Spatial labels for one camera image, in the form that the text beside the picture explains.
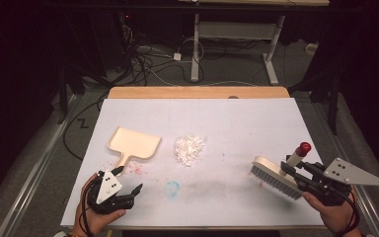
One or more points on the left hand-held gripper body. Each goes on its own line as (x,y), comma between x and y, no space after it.
(109,187)

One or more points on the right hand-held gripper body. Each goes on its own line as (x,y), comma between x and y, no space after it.
(345,174)

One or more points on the beige plastic dustpan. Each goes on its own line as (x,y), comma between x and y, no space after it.
(133,143)

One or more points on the pile of white paper scraps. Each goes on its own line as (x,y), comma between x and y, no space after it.
(189,149)

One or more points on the person's left hand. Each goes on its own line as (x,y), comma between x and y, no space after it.
(95,222)

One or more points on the person's right hand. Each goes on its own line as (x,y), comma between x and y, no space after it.
(339,219)

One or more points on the black metal stand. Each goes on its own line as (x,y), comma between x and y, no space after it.
(63,95)
(334,98)

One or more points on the white table mat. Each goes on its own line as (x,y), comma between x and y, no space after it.
(210,121)

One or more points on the wooden table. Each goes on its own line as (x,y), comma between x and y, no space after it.
(194,92)

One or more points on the small white box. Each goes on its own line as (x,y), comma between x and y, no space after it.
(312,48)

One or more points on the white power adapter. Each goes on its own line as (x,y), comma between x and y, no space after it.
(177,56)

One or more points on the metal floor rail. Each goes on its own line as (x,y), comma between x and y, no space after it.
(36,164)
(368,204)

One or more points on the white desk frame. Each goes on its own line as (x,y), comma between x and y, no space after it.
(237,31)

